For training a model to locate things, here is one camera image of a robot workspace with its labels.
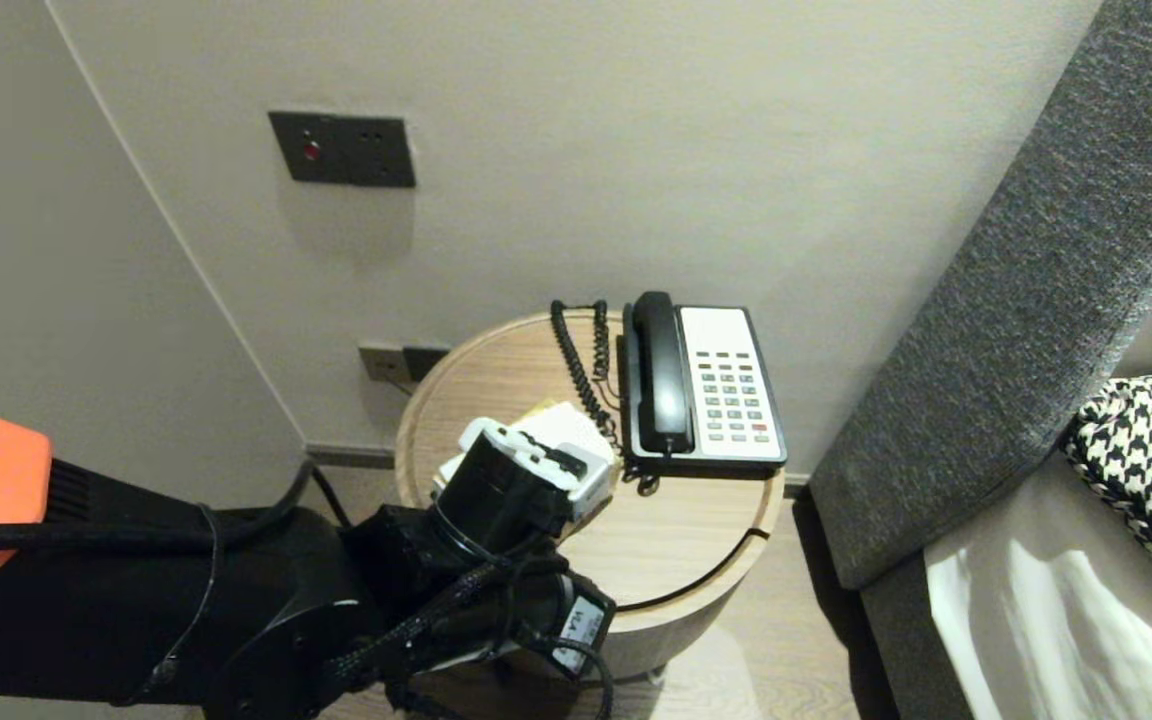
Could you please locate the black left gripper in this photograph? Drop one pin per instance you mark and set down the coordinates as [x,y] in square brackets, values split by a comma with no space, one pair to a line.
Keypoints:
[546,610]

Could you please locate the gold tissue box white tissue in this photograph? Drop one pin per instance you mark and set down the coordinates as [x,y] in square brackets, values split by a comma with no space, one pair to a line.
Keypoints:
[576,425]

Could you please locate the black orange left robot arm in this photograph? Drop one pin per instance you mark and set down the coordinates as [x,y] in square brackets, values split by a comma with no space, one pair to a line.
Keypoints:
[136,620]

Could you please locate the round wooden side table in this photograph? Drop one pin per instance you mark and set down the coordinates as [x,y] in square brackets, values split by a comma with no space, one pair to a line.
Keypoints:
[516,380]

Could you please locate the black telephone handset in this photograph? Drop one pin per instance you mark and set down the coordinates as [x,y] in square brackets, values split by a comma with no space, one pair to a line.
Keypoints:
[661,380]

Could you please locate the white and black telephone base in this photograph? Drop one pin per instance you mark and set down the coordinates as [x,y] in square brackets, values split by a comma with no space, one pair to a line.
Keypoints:
[726,400]

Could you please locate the grey fabric bed base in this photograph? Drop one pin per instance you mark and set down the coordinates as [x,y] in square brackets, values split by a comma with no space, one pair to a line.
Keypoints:
[901,650]

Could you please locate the grey fabric headboard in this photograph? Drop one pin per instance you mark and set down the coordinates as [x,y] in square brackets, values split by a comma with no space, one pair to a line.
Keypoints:
[1036,300]

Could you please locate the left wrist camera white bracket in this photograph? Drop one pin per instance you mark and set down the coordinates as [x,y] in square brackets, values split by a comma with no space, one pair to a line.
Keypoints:
[536,450]

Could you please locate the black wall socket plate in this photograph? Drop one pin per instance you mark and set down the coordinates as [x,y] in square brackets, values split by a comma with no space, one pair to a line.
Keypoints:
[426,362]

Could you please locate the grey wall socket plate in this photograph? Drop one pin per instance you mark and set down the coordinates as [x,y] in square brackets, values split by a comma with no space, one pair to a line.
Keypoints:
[381,362]

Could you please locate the dark wall switch panel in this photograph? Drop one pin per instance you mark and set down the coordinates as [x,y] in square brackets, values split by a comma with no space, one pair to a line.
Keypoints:
[346,150]

